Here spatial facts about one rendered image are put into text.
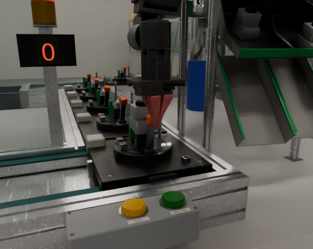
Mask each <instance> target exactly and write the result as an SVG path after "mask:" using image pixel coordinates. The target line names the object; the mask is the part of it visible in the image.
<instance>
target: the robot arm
mask: <svg viewBox="0 0 313 249"><path fill-rule="evenodd" d="M131 3H134V13H136V14H137V16H135V17H134V20H133V26H132V27H131V28H130V29H129V31H128V35H127V38H128V43H129V45H130V46H131V47H132V48H133V49H134V50H137V51H141V78H134V79H127V86H132V85H133V88H134V90H135V95H137V96H141V97H142V99H143V101H144V103H145V105H146V107H147V109H148V111H149V114H150V117H151V120H152V124H153V127H154V128H155V129H159V127H160V124H161V121H162V118H163V115H164V113H165V112H166V110H167V108H168V106H169V104H170V102H171V101H172V99H173V91H172V90H175V86H186V79H181V78H177V77H171V50H170V49H171V22H169V20H163V19H164V18H170V19H174V18H179V17H180V15H181V4H182V0H131Z"/></svg>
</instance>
